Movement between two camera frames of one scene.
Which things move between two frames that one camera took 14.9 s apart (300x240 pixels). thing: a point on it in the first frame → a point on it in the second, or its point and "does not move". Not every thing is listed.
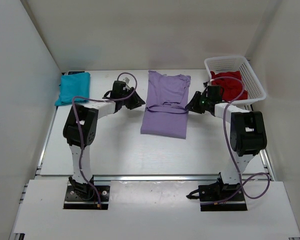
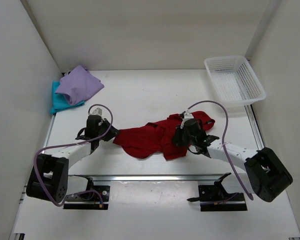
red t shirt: [233, 88] → [143, 141]
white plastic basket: [251, 83] does not move
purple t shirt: [166, 110] → [79, 85]
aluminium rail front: [176, 178] does not move
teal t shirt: [74, 88] → [59, 101]
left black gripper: [137, 101] → [112, 133]
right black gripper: [194, 106] → [177, 138]
